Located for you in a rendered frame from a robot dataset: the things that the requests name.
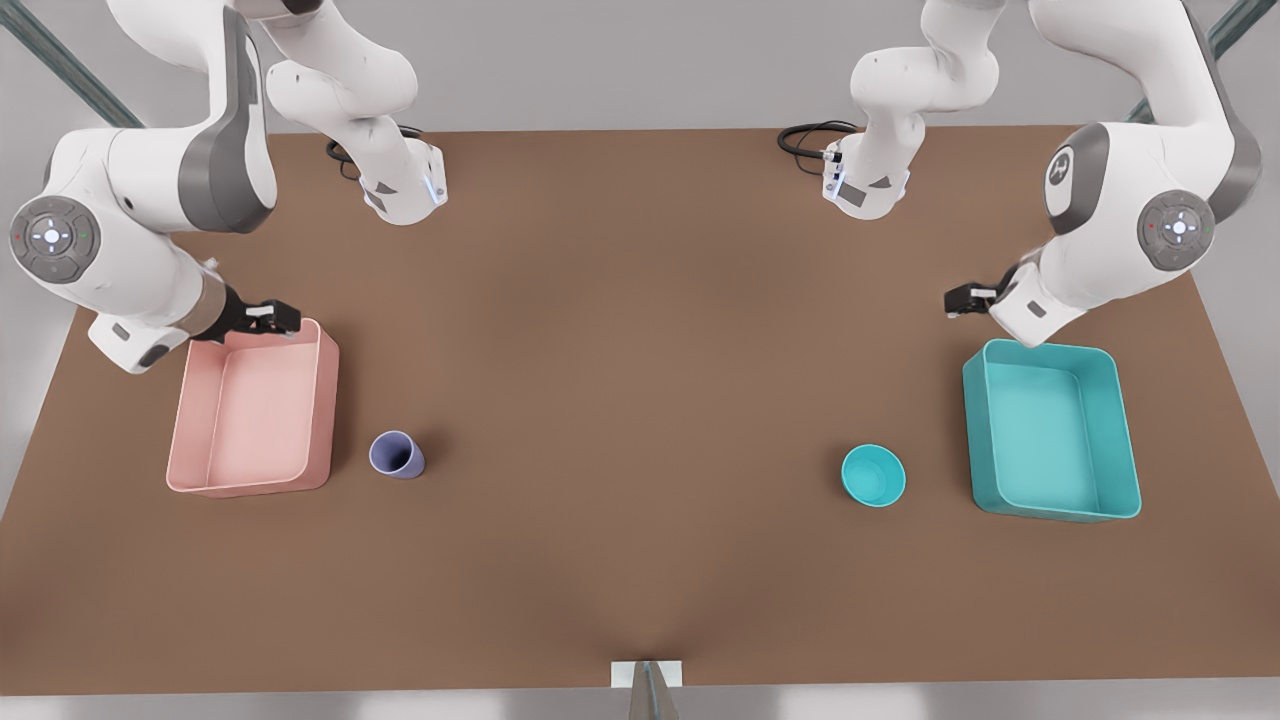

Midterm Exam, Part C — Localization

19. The silver frame post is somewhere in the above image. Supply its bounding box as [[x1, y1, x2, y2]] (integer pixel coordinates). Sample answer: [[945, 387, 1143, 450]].
[[0, 0, 144, 130], [611, 660, 684, 720], [1126, 0, 1280, 125]]

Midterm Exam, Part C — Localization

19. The pink plastic box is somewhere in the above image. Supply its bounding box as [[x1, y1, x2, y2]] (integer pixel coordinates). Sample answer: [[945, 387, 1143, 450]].
[[166, 318, 340, 499]]

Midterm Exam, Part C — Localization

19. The teal bowl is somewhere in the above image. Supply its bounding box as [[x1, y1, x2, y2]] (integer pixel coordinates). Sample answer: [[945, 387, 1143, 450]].
[[841, 444, 907, 508]]

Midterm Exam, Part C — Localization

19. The teal plastic box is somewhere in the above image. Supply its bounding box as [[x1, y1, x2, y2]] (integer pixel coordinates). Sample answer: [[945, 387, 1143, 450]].
[[962, 338, 1142, 523]]

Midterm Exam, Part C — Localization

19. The black cable loop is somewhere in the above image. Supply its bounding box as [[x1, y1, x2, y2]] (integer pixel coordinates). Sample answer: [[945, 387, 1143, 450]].
[[326, 125, 425, 182], [777, 121, 863, 172]]

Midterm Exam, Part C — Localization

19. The purple cup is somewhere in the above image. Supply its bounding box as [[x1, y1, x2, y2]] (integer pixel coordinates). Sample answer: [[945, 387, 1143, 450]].
[[369, 430, 426, 480]]

